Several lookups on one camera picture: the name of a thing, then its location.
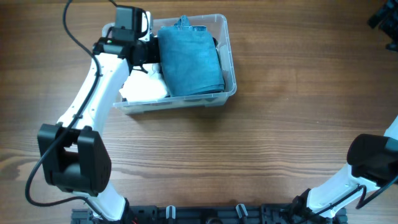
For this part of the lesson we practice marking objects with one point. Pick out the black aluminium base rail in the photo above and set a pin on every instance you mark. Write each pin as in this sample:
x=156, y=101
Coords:
x=263, y=214

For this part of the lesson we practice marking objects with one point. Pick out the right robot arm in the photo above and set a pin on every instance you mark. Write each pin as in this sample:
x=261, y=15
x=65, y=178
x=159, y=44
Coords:
x=370, y=169

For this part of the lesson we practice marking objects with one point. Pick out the clear plastic storage bin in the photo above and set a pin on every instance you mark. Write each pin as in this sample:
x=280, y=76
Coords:
x=217, y=25

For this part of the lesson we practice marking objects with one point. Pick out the white t-shirt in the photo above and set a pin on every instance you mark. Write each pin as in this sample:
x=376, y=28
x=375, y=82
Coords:
x=145, y=83

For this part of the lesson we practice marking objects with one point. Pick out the green garment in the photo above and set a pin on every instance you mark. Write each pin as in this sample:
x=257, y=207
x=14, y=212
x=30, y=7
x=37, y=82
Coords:
x=215, y=43

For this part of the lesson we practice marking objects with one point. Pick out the blue towel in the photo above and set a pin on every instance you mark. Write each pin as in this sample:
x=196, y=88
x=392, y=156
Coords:
x=173, y=44

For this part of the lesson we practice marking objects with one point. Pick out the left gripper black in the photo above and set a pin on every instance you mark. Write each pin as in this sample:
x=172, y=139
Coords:
x=157, y=57

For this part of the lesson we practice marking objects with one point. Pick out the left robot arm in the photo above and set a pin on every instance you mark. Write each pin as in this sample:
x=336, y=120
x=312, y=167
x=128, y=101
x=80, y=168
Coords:
x=72, y=153

